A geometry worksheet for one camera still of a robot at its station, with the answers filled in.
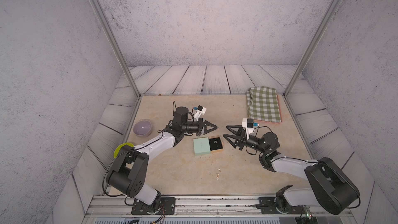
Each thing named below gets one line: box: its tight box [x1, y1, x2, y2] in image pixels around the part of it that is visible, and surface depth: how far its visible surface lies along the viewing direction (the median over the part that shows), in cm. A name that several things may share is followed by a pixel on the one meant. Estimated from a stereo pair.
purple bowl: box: [133, 119, 152, 137], surface depth 101 cm
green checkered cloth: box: [246, 86, 282, 123], surface depth 117 cm
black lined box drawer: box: [208, 135, 224, 153], surface depth 93 cm
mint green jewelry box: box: [192, 137, 211, 156], surface depth 92 cm
